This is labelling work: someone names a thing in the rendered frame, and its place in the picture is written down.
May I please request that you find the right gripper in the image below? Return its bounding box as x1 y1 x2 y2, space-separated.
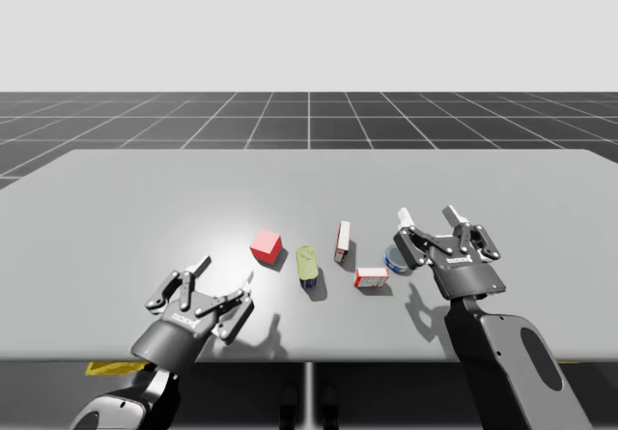
392 203 508 301

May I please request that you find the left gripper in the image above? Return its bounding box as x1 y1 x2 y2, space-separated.
130 255 256 371

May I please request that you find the blue flat can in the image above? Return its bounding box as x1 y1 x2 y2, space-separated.
383 244 412 275

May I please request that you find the red and white carton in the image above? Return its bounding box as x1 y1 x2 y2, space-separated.
353 266 391 290
332 219 352 265

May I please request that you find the pink cube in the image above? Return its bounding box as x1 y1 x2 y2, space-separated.
248 228 284 266

